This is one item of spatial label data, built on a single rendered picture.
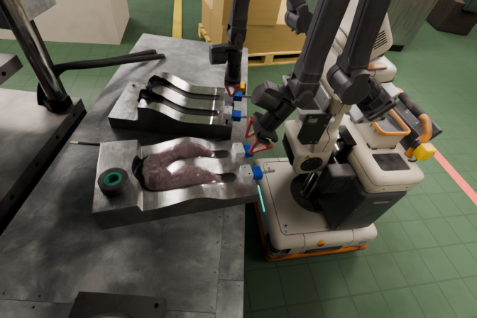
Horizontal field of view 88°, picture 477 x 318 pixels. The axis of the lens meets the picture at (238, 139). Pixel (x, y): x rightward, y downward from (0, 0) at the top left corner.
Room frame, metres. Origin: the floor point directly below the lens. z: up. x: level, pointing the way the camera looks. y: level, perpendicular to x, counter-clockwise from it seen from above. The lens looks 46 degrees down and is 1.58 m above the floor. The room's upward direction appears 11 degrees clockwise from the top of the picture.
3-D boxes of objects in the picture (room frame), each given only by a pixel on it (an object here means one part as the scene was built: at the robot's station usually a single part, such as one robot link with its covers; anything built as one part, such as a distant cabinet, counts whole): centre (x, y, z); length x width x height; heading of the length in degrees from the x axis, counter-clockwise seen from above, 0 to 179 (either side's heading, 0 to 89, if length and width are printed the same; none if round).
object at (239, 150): (0.65, -0.05, 0.85); 0.13 x 0.05 x 0.05; 113
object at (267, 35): (3.31, 0.02, 0.42); 1.50 x 1.14 x 0.84; 106
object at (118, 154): (0.49, 0.17, 0.85); 0.50 x 0.26 x 0.11; 113
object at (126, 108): (0.84, 0.29, 0.87); 0.50 x 0.26 x 0.14; 96
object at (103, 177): (0.37, 0.33, 0.93); 0.08 x 0.08 x 0.04
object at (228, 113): (0.81, 0.02, 0.89); 0.13 x 0.05 x 0.05; 95
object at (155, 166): (0.50, 0.17, 0.90); 0.26 x 0.18 x 0.08; 113
